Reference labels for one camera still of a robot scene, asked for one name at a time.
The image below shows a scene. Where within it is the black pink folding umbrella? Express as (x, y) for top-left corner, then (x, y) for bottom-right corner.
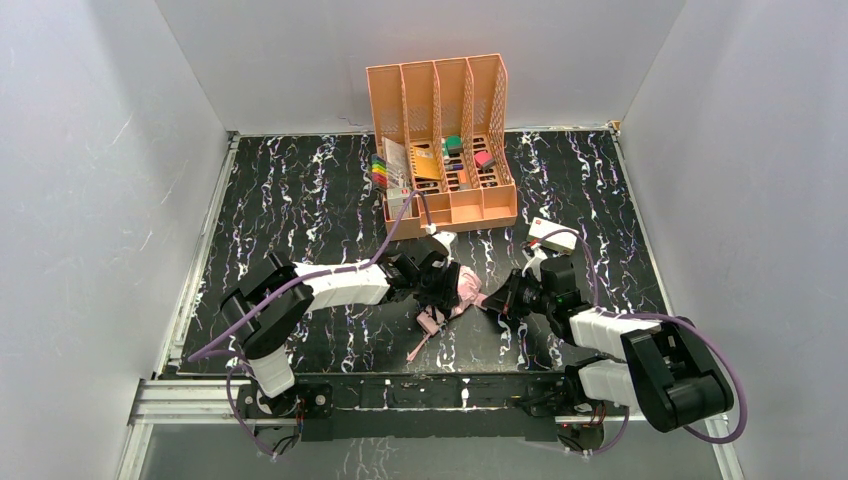
(406, 266), (486, 362)

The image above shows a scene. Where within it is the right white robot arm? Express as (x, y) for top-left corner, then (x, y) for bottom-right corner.
(481, 257), (748, 444)

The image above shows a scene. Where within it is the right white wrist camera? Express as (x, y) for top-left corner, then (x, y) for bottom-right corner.
(522, 240), (548, 281)

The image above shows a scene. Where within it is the white red box in organizer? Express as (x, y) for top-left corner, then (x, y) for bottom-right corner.
(386, 188), (414, 220)

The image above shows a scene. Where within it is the purple cable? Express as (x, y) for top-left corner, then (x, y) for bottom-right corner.
(553, 228), (749, 458)
(187, 190), (435, 458)

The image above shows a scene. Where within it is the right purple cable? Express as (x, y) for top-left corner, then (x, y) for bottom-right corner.
(553, 228), (749, 458)

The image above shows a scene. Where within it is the yellow spiral notebook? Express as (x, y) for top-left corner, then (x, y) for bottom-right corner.
(410, 145), (442, 186)

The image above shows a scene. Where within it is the pink grey eraser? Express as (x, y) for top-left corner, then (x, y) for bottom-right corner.
(473, 150), (496, 171)

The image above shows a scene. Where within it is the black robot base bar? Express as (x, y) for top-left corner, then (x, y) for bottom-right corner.
(286, 372), (574, 441)

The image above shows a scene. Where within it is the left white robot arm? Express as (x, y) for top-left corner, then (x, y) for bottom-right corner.
(218, 251), (461, 398)

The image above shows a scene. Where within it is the green white eraser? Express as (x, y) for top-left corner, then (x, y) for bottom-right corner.
(443, 135), (463, 157)

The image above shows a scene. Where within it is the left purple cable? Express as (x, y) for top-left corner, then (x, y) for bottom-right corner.
(187, 190), (435, 458)

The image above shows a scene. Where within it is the white green small box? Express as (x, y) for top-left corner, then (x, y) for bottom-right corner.
(527, 217), (577, 255)

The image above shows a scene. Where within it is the orange plastic desk organizer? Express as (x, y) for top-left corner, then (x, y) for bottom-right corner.
(366, 54), (518, 240)

